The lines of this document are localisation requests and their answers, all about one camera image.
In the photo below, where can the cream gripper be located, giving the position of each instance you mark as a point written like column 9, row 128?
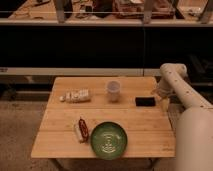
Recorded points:
column 162, row 97

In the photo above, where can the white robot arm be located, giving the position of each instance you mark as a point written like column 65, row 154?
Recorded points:
column 194, row 131

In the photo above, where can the green round plate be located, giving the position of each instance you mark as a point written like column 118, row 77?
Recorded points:
column 108, row 141

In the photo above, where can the black eraser block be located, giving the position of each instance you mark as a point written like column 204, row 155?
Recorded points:
column 145, row 101

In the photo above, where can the long metal shelf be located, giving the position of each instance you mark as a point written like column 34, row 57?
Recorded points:
column 195, row 13

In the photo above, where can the wooden table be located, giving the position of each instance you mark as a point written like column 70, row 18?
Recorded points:
column 148, row 128

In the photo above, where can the pink tray on shelf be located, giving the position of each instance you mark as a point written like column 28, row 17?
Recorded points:
column 135, row 9

